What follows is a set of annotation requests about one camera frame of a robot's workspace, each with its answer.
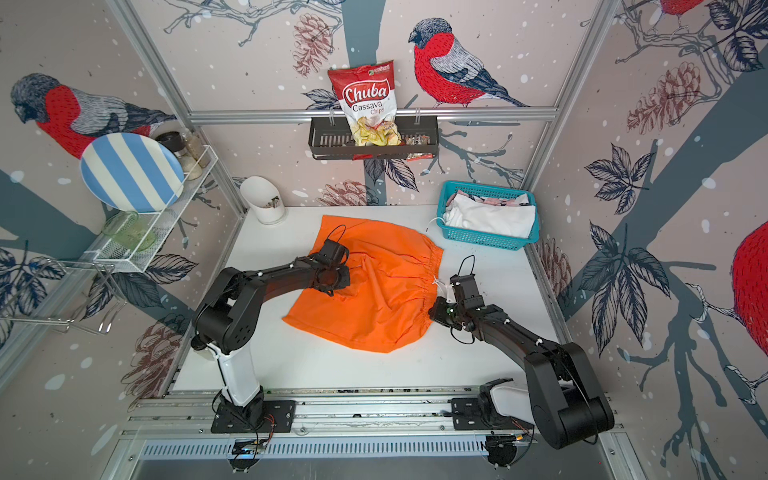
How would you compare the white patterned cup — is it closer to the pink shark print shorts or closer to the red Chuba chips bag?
the red Chuba chips bag

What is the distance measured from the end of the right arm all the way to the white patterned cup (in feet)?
2.34

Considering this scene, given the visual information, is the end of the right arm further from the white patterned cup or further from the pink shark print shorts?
the white patterned cup

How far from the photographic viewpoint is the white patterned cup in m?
1.09

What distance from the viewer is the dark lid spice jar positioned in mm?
804

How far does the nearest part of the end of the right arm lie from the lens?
660 millimetres

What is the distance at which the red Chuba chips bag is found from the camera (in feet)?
2.62

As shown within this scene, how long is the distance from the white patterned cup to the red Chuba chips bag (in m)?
0.44
